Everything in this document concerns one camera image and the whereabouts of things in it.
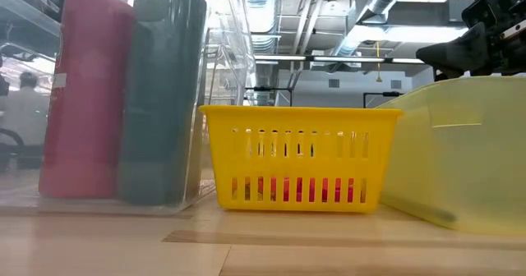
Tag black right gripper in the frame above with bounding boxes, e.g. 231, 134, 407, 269
415, 0, 526, 82

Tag large orange-handled scissors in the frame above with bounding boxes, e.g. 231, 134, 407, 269
269, 176, 368, 204

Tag teal paint bottle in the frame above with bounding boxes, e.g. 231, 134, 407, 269
116, 0, 208, 206

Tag red paint bottle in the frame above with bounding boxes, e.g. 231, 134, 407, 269
38, 0, 136, 200

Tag translucent yellow plastic tray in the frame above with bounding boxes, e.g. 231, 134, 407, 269
376, 75, 526, 237

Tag ceiling light strip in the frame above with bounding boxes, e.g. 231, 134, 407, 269
254, 53, 427, 67

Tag yellow slotted plastic basket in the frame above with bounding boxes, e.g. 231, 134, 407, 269
199, 104, 405, 214

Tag clear plastic bin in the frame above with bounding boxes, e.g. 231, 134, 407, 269
0, 0, 256, 216

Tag person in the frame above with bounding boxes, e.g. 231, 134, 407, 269
0, 70, 50, 148

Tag black office chair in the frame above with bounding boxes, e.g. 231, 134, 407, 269
0, 127, 42, 170

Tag black frame rig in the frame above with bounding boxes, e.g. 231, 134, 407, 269
362, 90, 403, 108

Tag yellow hanging cord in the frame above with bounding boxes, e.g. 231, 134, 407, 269
375, 40, 384, 83

